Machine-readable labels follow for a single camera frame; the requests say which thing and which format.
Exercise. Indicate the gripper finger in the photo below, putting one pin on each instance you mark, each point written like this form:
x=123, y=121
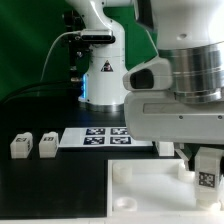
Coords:
x=185, y=154

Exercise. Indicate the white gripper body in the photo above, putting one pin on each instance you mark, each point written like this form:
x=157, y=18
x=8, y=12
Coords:
x=157, y=116

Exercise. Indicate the white square table top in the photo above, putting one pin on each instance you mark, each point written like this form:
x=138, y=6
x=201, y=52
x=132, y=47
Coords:
x=154, y=191

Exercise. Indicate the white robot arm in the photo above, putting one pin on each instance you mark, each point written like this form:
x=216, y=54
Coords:
x=176, y=96

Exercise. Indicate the white sheet with AprilTags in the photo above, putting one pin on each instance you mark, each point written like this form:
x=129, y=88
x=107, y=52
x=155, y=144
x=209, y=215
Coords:
x=99, y=137

